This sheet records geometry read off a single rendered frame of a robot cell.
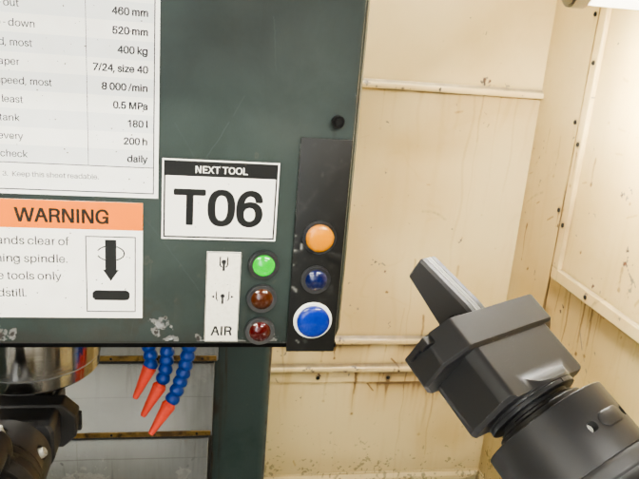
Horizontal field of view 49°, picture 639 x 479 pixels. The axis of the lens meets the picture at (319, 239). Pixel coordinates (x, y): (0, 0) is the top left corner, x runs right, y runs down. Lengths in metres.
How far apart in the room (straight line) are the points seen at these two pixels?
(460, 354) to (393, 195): 1.29
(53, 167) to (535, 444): 0.42
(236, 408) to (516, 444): 1.07
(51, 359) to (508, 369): 0.52
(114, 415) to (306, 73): 0.98
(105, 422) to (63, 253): 0.85
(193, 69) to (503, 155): 1.29
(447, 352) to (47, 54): 0.37
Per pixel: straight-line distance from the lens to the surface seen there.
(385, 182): 1.72
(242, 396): 1.47
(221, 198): 0.61
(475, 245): 1.84
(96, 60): 0.59
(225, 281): 0.63
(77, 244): 0.63
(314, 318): 0.64
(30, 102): 0.61
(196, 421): 1.44
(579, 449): 0.45
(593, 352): 1.59
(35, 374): 0.83
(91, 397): 1.43
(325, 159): 0.61
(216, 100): 0.59
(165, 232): 0.62
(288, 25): 0.59
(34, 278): 0.64
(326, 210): 0.62
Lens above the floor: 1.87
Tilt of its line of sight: 17 degrees down
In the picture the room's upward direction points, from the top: 5 degrees clockwise
